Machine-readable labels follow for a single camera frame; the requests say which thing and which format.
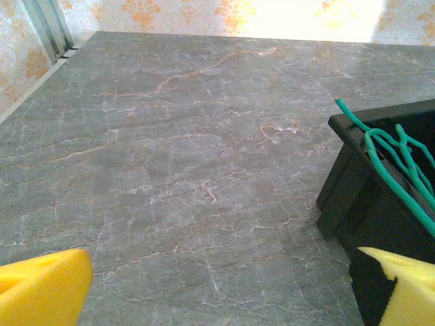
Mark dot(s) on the black open box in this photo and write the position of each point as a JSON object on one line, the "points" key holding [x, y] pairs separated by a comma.
{"points": [[343, 190]]}

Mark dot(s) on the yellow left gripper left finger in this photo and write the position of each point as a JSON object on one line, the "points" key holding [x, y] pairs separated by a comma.
{"points": [[44, 288]]}

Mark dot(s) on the aluminium frame post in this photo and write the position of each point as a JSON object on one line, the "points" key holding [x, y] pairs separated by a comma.
{"points": [[51, 27]]}

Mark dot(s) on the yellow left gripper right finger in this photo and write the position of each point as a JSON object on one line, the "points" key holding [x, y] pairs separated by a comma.
{"points": [[414, 292]]}

